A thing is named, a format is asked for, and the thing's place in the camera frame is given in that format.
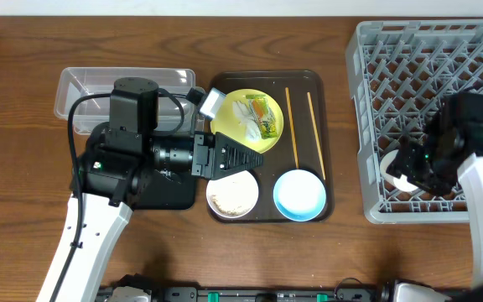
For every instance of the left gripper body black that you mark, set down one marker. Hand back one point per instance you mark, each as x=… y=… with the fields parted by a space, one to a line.
x=202 y=155

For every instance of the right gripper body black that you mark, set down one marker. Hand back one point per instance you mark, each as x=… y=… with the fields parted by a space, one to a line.
x=411 y=164

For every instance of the white bowl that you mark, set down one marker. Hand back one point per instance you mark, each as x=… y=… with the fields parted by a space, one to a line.
x=242 y=185

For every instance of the leftover rice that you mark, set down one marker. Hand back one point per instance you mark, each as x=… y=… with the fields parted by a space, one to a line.
x=229 y=207

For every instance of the green snack wrapper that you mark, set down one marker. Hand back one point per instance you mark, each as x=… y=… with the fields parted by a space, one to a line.
x=263 y=114

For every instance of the wooden chopstick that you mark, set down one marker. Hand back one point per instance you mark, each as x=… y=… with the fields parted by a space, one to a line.
x=316 y=135
x=292 y=130

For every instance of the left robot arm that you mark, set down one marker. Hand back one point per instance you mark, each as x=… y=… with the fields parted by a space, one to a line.
x=128 y=164

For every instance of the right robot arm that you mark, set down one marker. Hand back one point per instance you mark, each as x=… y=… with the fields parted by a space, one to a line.
x=451 y=154

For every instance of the black food waste tray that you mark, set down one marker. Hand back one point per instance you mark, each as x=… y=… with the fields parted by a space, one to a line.
x=157 y=192

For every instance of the grey dishwasher rack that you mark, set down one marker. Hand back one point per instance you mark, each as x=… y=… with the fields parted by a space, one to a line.
x=398 y=73

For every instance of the yellow plate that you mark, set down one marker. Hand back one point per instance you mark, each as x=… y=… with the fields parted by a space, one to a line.
x=227 y=123

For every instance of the dark brown serving tray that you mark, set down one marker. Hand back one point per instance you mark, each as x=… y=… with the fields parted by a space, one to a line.
x=279 y=159

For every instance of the blue bowl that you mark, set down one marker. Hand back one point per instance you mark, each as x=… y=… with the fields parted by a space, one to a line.
x=299 y=195

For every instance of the clear plastic bin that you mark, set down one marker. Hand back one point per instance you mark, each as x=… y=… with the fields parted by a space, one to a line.
x=76 y=82

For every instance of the black rail at table edge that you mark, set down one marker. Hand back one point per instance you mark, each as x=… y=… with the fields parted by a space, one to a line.
x=140 y=288

